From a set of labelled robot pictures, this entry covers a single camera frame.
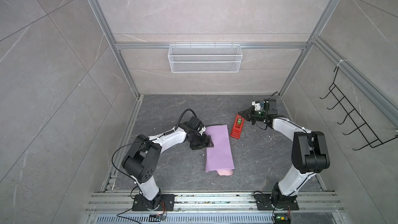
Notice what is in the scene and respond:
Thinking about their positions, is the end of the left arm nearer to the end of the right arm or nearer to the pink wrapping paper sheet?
the pink wrapping paper sheet

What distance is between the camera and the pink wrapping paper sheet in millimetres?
800

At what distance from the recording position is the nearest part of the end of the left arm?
28.1 inches

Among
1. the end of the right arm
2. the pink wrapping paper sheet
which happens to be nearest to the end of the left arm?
the pink wrapping paper sheet

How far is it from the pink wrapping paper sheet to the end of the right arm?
0.15m

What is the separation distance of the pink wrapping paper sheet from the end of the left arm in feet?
0.14

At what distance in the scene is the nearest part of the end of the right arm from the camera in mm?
731
